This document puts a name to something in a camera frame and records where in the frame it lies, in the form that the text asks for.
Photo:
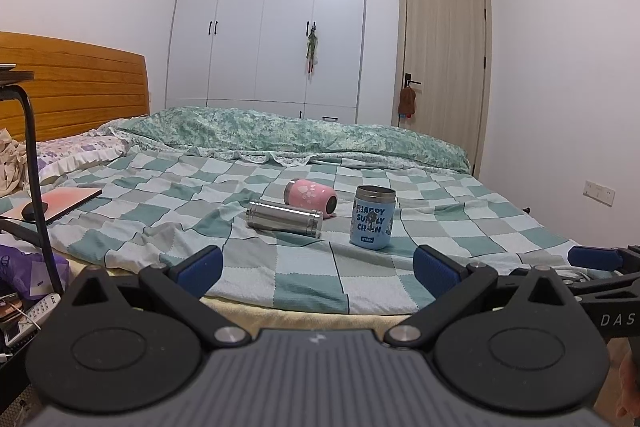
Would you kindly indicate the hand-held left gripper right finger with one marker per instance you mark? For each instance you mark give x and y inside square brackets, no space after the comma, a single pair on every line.
[432,268]

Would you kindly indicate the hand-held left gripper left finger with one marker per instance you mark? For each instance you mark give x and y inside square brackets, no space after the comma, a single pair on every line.
[202,269]

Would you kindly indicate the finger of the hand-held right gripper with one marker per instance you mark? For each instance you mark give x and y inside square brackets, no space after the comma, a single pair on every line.
[607,286]
[595,257]

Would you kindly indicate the blue printed cup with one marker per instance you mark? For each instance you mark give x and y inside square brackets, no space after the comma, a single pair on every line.
[371,222]

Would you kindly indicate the pink flower-print cup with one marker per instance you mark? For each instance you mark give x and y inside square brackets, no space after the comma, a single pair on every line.
[310,197]

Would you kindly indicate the person's right hand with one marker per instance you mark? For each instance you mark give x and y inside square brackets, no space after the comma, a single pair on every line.
[629,377]

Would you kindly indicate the silver steel thermos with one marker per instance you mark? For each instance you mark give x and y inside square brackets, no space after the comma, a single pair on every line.
[282,218]

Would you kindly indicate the green checkered bed sheet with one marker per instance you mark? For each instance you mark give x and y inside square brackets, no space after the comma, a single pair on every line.
[300,272]

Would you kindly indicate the pink laptop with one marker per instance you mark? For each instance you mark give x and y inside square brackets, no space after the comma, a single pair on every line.
[70,199]

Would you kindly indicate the white remote control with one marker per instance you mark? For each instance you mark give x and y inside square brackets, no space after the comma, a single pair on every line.
[42,309]

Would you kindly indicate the green floral duvet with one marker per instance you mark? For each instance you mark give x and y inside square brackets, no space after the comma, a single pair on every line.
[300,134]

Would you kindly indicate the brown hanging toy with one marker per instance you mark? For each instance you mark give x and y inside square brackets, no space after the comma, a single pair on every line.
[407,103]

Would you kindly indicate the purple floral pillow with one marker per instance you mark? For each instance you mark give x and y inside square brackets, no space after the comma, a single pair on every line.
[75,152]

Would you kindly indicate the black computer mouse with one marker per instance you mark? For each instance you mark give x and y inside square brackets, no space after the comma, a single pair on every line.
[34,211]

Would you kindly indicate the purple bag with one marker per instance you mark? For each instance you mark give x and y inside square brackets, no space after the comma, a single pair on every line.
[20,272]

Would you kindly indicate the wooden headboard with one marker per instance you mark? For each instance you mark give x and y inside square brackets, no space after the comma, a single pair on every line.
[90,92]

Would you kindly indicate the wooden door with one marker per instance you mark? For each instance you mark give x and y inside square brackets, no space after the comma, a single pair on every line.
[445,57]

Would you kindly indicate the beige printed cloth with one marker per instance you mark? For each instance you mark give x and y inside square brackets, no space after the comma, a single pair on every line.
[10,162]

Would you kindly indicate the white wardrobe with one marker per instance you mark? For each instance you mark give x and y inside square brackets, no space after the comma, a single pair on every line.
[240,32]

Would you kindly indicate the green hanging ornament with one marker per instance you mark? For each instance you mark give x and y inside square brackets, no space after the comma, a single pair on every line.
[312,49]

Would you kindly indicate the wall socket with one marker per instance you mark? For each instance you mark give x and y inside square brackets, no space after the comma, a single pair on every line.
[598,193]

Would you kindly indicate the black metal stand frame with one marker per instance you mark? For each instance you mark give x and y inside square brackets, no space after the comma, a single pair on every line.
[35,167]

